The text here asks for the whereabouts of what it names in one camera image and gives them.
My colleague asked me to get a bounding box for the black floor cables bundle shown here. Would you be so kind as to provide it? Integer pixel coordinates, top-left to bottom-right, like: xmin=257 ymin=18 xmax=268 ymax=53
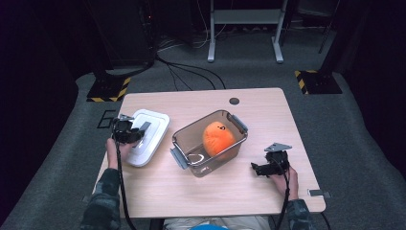
xmin=156 ymin=56 xmax=227 ymax=91

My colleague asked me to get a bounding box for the clear grey storage box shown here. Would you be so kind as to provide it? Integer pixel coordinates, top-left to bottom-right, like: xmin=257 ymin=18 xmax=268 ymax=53
xmin=169 ymin=109 xmax=249 ymax=178

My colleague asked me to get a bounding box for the orange plush toy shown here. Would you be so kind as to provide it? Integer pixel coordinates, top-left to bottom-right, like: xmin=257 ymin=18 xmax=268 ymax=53
xmin=202 ymin=121 xmax=237 ymax=158

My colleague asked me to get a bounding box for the black yellow striped base plate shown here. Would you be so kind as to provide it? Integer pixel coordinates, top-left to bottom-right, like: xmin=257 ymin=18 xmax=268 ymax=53
xmin=294 ymin=70 xmax=343 ymax=95
xmin=86 ymin=76 xmax=132 ymax=104

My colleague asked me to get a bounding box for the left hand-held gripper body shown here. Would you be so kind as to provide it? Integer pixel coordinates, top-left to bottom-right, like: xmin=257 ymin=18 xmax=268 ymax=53
xmin=111 ymin=114 xmax=137 ymax=145

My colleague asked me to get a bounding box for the white metal stand frame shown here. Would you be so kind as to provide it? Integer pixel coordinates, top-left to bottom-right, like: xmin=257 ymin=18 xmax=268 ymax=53
xmin=207 ymin=0 xmax=288 ymax=64

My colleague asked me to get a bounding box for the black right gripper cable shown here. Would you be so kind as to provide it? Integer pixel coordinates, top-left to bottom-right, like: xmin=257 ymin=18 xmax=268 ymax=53
xmin=271 ymin=157 xmax=291 ymax=230

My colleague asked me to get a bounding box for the white box lid grey handle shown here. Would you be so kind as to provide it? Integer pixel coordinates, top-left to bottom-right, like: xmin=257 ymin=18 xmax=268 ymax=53
xmin=125 ymin=108 xmax=170 ymax=168

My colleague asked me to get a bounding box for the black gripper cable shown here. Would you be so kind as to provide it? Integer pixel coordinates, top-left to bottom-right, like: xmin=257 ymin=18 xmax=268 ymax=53
xmin=271 ymin=157 xmax=291 ymax=230
xmin=114 ymin=140 xmax=138 ymax=230

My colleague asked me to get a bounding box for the person's right hand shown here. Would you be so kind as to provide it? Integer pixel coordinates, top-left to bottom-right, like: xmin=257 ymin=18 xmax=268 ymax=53
xmin=271 ymin=166 xmax=300 ymax=201

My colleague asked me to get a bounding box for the person's left hand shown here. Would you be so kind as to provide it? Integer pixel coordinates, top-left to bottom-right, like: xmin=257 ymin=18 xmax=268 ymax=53
xmin=105 ymin=137 xmax=138 ymax=163

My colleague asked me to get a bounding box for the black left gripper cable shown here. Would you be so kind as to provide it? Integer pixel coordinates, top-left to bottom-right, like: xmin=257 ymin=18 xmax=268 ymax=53
xmin=114 ymin=140 xmax=138 ymax=230

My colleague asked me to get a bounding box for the black hanging cable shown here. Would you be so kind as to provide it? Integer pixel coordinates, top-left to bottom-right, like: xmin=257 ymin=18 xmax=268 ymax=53
xmin=320 ymin=211 xmax=332 ymax=230

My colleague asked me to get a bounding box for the blue round object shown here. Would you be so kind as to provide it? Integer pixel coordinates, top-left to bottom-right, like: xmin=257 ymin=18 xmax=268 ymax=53
xmin=188 ymin=222 xmax=228 ymax=230

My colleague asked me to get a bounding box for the black cabinet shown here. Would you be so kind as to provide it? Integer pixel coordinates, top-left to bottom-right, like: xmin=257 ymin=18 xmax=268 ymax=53
xmin=89 ymin=0 xmax=157 ymax=68

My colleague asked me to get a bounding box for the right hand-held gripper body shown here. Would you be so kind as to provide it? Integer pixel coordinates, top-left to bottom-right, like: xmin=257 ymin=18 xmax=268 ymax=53
xmin=263 ymin=142 xmax=293 ymax=176

